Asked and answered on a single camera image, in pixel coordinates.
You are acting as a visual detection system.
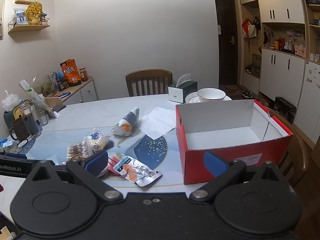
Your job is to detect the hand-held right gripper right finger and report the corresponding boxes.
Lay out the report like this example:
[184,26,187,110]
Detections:
[190,151,285,203]

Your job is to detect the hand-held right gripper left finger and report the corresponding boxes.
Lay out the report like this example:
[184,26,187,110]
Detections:
[25,151,123,202]

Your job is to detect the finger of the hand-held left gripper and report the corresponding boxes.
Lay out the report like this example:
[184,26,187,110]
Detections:
[0,151,28,160]

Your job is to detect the small red packet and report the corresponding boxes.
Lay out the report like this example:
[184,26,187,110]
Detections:
[99,156,121,178]

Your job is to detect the cotton swab pack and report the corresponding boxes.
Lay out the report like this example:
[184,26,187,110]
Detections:
[67,142,89,162]

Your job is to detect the blueberry bread packet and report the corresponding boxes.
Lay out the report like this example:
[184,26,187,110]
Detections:
[85,129,111,153]

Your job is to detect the red cardboard box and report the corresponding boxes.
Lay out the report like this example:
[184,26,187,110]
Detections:
[175,99,293,185]

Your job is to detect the silver orange snack packet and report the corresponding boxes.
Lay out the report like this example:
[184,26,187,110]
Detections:
[113,155,163,187]

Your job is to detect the blue white orange snack pack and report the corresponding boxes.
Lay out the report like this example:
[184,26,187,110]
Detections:
[111,107,140,137]

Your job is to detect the marble patterned desktop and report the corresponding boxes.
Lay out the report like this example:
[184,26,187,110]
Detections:
[0,94,235,233]

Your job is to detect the brown mug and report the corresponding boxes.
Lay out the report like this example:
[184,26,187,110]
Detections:
[8,118,31,141]

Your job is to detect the tall glass jar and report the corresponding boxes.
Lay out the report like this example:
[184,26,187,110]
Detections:
[18,101,42,139]

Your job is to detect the clear plastic bag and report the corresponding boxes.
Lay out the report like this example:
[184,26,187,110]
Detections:
[1,90,19,112]

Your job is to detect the long white green package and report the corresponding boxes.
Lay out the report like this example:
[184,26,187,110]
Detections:
[19,79,57,118]

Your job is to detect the white gold-rimmed bowl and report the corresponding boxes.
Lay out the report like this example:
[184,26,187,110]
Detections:
[196,88,227,103]

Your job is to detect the white bowl on plate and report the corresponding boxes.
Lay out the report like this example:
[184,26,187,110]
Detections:
[185,91,233,104]

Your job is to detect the white paper sheet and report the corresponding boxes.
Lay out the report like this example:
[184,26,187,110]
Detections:
[138,106,177,141]

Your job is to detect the white wooden side cabinet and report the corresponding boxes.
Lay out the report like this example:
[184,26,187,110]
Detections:
[44,76,98,106]

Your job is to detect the green white tissue box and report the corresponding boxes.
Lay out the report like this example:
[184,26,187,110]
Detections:
[168,73,198,104]

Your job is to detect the wooden round-back chair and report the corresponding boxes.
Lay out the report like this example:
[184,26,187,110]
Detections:
[269,110,309,188]

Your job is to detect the black metal rack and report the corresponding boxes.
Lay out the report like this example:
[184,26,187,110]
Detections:
[274,96,297,124]

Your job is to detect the orange snack bag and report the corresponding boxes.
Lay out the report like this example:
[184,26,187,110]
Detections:
[59,59,82,87]

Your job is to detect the wooden slatted chair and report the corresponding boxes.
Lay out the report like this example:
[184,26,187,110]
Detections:
[125,69,173,97]

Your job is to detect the white lower cabinet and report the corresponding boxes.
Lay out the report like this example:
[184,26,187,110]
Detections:
[258,48,307,103]

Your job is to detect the dark entrance door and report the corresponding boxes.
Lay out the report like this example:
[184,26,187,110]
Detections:
[213,0,237,87]

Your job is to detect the red white hanging bags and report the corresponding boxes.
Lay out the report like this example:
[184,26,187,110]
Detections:
[241,17,262,39]

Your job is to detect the golden ornament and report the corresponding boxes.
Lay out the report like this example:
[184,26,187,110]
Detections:
[25,1,43,26]

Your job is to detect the white upper cabinet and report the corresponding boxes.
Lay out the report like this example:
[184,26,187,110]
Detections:
[238,0,306,24]

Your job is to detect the wooden wall shelf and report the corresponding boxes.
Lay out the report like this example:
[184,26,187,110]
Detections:
[8,17,51,34]

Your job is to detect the small photo frame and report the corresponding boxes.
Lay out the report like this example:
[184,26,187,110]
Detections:
[13,8,29,26]

